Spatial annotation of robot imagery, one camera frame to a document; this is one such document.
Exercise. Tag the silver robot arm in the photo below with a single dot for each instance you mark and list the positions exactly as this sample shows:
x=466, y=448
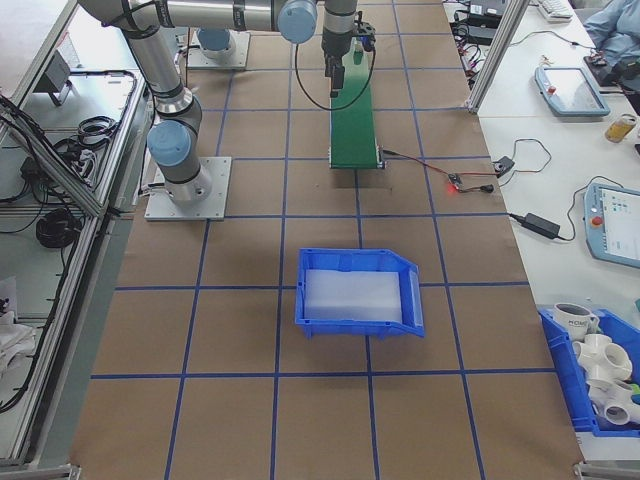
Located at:
x=215, y=41
x=150, y=60

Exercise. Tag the green conveyor belt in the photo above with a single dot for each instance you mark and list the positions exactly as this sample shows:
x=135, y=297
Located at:
x=352, y=135

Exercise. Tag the black power brick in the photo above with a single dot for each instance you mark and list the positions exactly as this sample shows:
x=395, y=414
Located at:
x=475, y=32

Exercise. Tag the small controller board red light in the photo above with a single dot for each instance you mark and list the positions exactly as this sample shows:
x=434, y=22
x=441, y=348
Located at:
x=454, y=181

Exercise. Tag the black device with label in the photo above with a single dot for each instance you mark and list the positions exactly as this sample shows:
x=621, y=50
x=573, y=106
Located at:
x=487, y=7

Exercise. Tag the small black box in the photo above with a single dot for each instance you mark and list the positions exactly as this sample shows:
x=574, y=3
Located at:
x=503, y=165

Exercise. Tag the white keyboard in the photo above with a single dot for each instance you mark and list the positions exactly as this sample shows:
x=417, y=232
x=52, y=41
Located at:
x=555, y=10

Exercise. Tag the grey blue teach pendant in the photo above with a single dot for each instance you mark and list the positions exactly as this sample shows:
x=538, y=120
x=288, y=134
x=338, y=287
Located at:
x=615, y=225
x=570, y=90

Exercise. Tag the open-front blue plastic bin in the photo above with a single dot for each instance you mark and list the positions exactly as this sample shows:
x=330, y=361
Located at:
x=350, y=328

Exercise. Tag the black power adapter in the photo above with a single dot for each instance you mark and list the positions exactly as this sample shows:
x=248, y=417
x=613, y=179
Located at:
x=542, y=225

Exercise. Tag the grey metal box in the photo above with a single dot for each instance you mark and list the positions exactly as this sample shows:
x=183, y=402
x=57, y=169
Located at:
x=55, y=75

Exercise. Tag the person in blue clothes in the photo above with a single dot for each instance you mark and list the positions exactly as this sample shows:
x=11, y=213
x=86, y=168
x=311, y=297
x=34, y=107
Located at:
x=617, y=22

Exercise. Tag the yellow drink can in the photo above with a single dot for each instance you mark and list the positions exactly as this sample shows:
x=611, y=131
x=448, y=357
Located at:
x=620, y=129

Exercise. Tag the small black adapter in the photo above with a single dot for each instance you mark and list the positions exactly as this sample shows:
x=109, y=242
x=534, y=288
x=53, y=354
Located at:
x=30, y=169

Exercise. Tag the white mug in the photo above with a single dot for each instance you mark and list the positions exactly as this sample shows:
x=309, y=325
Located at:
x=570, y=320

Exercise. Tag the large blue storage bin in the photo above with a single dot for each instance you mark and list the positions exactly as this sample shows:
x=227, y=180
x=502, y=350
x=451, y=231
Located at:
x=565, y=380

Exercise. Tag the white PVC pipe fitting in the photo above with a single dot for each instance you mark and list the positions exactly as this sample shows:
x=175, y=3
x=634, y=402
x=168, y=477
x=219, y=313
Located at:
x=602, y=355
x=615, y=402

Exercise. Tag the white cloth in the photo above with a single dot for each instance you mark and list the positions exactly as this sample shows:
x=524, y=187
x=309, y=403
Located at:
x=12, y=335

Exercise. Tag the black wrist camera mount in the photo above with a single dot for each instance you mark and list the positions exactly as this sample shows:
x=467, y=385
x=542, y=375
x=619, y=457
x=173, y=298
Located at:
x=366, y=32

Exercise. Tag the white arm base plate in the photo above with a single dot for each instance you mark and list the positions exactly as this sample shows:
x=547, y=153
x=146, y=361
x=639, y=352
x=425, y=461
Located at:
x=220, y=200
x=242, y=55

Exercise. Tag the aluminium profile post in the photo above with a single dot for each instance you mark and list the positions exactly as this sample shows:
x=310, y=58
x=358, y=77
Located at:
x=492, y=60

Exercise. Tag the V-shaped metal bar frame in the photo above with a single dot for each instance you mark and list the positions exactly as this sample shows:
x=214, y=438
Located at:
x=75, y=192

